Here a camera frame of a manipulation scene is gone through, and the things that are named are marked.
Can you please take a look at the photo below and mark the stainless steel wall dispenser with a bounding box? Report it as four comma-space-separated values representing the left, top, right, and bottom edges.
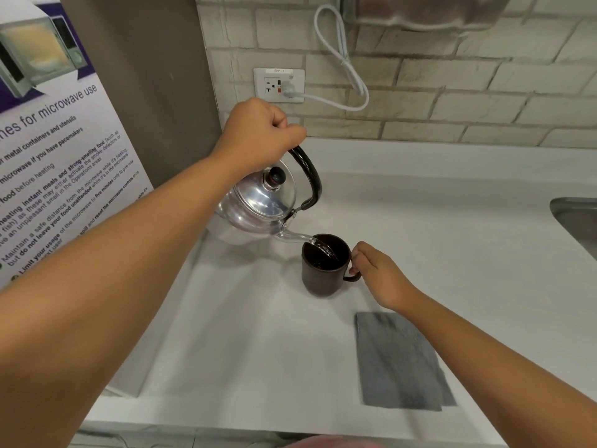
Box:
342, 0, 515, 34

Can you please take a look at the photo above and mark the person's left forearm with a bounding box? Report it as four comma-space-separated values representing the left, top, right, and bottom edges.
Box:
0, 143, 258, 448

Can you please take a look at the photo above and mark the grey cloth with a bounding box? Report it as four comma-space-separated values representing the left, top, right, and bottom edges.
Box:
354, 311, 458, 413

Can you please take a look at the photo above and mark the silver kettle with black handle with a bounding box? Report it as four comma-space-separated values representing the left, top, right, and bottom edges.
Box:
215, 144, 323, 245

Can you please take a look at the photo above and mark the white wall outlet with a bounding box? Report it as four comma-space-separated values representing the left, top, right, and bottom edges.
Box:
253, 67, 306, 104

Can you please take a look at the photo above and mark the dark brown mug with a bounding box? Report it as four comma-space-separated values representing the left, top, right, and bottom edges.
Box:
301, 233, 363, 298

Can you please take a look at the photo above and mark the white power cable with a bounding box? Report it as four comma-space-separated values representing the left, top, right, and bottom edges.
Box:
298, 4, 370, 112

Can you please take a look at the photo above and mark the stainless steel sink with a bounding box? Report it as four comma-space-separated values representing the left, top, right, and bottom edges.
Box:
549, 197, 597, 272

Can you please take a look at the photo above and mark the person's right hand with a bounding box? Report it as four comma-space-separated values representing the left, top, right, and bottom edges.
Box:
349, 241, 414, 312

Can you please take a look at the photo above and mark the microwave guideline sign board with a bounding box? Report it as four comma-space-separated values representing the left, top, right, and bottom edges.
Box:
0, 0, 155, 398

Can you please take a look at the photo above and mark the person's right forearm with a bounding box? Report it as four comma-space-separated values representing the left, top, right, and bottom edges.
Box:
387, 285, 597, 448

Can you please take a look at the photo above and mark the person's left hand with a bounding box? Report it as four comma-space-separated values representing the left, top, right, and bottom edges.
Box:
215, 98, 308, 176

